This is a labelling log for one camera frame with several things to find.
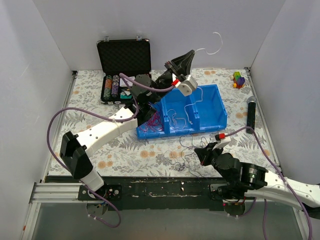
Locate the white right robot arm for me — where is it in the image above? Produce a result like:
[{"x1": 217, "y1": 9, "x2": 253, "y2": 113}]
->
[{"x1": 194, "y1": 142, "x2": 320, "y2": 219}]

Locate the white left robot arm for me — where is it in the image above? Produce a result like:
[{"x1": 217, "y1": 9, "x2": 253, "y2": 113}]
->
[{"x1": 60, "y1": 50, "x2": 198, "y2": 200}]

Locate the colourful toy block train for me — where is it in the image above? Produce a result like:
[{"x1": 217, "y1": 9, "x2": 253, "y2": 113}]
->
[{"x1": 229, "y1": 71, "x2": 246, "y2": 89}]

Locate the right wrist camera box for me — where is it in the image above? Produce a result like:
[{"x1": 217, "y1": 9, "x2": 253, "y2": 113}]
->
[{"x1": 213, "y1": 133, "x2": 231, "y2": 149}]

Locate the black handheld microphone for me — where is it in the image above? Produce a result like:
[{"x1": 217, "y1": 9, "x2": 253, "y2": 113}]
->
[{"x1": 246, "y1": 96, "x2": 257, "y2": 134}]

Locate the blue three-compartment plastic bin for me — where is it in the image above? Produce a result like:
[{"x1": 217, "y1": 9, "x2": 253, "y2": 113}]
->
[{"x1": 136, "y1": 84, "x2": 228, "y2": 140}]

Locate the floral patterned table mat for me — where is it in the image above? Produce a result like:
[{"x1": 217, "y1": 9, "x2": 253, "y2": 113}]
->
[{"x1": 52, "y1": 69, "x2": 279, "y2": 177}]

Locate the black poker chip case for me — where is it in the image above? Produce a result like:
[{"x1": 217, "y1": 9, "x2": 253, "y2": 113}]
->
[{"x1": 96, "y1": 37, "x2": 152, "y2": 105}]

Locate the black metal base rail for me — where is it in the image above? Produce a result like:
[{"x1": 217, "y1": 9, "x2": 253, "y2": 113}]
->
[{"x1": 72, "y1": 174, "x2": 253, "y2": 212}]

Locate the white wire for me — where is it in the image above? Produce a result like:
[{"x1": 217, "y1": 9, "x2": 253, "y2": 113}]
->
[{"x1": 184, "y1": 31, "x2": 223, "y2": 126}]

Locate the red wire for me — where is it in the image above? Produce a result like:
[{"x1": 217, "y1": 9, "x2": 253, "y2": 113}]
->
[{"x1": 138, "y1": 101, "x2": 165, "y2": 133}]

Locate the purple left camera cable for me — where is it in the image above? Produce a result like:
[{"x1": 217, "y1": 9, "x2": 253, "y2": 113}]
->
[{"x1": 47, "y1": 72, "x2": 176, "y2": 228}]

